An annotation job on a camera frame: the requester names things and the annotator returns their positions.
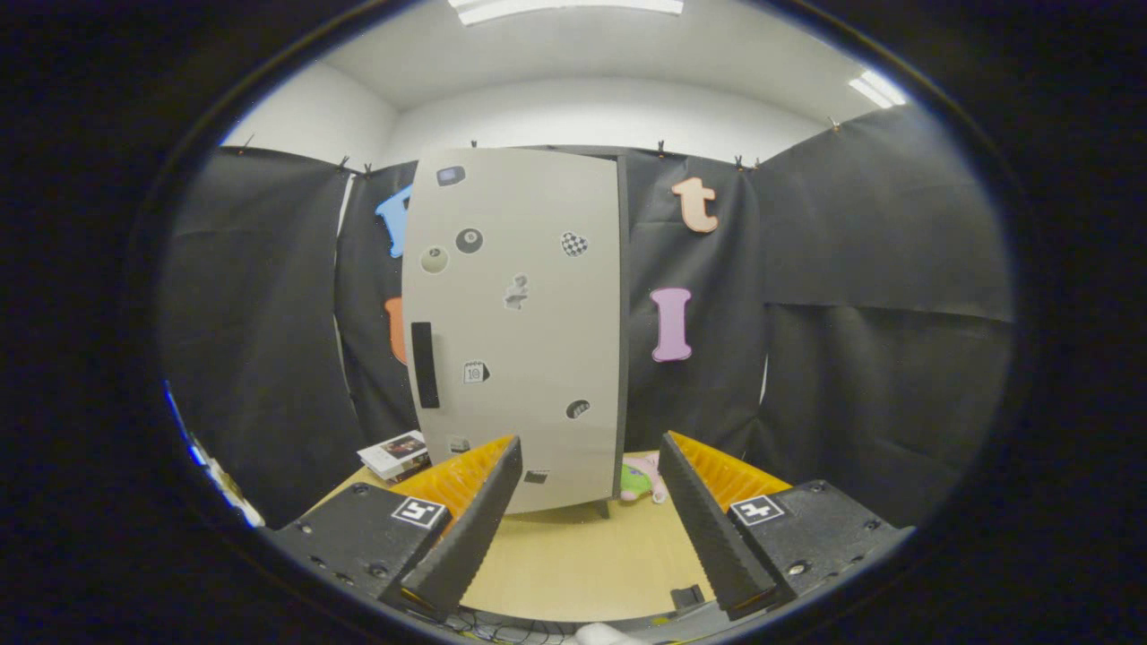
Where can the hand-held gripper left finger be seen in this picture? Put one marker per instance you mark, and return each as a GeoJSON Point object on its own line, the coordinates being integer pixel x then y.
{"type": "Point", "coordinates": [475, 537]}

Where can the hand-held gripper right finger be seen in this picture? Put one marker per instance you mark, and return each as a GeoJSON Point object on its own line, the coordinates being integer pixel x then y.
{"type": "Point", "coordinates": [708, 528]}

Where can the grey shoe cabinet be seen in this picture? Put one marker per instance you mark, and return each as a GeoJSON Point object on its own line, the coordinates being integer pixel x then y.
{"type": "Point", "coordinates": [624, 358]}

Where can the small black clamp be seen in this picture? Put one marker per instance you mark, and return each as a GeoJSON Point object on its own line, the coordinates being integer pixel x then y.
{"type": "Point", "coordinates": [688, 597]}

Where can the pink and green plush toy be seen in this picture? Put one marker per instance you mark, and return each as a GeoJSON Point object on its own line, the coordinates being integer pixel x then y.
{"type": "Point", "coordinates": [638, 482]}

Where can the brown book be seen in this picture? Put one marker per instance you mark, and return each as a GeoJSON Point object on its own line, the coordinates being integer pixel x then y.
{"type": "Point", "coordinates": [414, 473]}

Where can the cluttered white shelf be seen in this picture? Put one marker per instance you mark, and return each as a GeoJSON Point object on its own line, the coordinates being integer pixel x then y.
{"type": "Point", "coordinates": [228, 488]}

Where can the black backdrop cloth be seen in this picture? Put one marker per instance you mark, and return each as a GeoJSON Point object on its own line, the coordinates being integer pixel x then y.
{"type": "Point", "coordinates": [878, 313]}

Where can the ceiling light panel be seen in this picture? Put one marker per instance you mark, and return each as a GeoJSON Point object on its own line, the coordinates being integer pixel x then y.
{"type": "Point", "coordinates": [564, 7]}
{"type": "Point", "coordinates": [878, 90]}

